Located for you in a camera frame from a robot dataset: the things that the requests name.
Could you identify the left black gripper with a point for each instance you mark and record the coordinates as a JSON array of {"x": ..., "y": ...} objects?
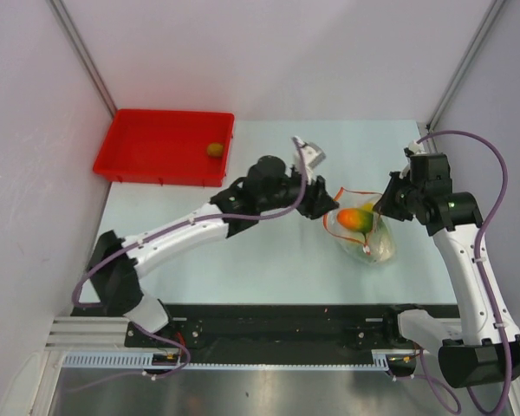
[{"x": 315, "y": 200}]

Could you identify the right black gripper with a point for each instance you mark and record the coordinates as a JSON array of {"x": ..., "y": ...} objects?
[{"x": 385, "y": 205}]

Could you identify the orange green fake mango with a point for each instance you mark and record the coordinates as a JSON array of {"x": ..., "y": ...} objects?
[{"x": 355, "y": 219}]

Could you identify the clear zip top bag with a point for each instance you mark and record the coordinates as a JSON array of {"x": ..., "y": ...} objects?
[{"x": 354, "y": 243}]

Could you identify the brown fake kiwi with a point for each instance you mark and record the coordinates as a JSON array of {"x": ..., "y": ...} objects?
[{"x": 215, "y": 150}]

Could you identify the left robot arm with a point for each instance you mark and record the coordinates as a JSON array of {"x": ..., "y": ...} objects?
[{"x": 269, "y": 190}]

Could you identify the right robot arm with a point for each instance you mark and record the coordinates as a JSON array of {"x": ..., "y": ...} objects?
[{"x": 487, "y": 348}]

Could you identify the yellow fake lemon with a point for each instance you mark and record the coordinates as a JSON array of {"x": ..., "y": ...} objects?
[{"x": 369, "y": 207}]

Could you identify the red plastic tray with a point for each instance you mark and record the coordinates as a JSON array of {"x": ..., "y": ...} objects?
[{"x": 165, "y": 147}]

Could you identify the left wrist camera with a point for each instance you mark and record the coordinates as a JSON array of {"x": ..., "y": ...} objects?
[{"x": 308, "y": 156}]

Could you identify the white slotted cable duct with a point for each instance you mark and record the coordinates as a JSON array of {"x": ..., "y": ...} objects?
[{"x": 160, "y": 361}]

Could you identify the aluminium frame rail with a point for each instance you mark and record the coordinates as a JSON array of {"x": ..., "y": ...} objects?
[{"x": 88, "y": 334}]

